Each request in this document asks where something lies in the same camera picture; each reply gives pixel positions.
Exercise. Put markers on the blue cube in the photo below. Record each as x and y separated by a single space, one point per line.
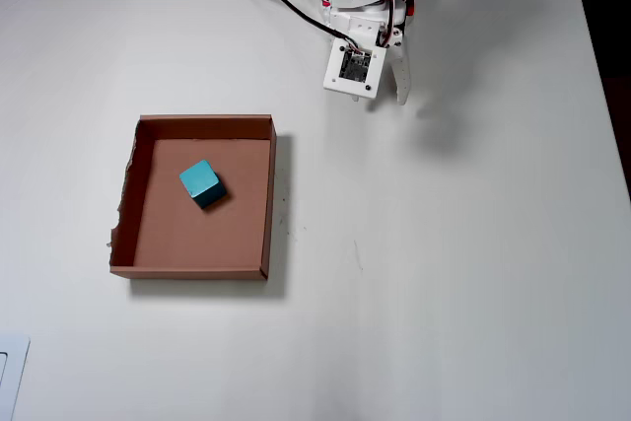
197 179

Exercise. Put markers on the brown cardboard box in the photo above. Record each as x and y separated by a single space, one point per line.
207 238

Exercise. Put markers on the white flat device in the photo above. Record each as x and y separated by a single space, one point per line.
17 367

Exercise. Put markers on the white wrist camera plate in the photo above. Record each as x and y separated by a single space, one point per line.
355 68

